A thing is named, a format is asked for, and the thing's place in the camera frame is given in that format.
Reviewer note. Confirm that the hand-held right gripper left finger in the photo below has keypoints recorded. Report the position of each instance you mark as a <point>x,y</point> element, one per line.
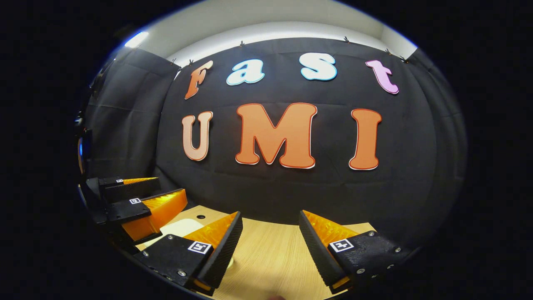
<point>222,250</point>

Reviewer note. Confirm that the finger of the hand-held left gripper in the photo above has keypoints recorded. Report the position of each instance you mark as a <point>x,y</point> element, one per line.
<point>133,188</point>
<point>125,210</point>

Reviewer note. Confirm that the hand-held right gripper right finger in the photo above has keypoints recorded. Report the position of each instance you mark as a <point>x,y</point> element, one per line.
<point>318,250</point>

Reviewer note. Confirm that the pale yellow suitcase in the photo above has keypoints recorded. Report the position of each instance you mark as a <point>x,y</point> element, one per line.
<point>179,228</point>

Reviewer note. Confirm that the ceiling light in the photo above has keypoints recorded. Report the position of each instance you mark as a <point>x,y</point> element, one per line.
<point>136,39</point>

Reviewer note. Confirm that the row of small cloth clips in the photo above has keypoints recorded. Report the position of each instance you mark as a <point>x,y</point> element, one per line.
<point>241,43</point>

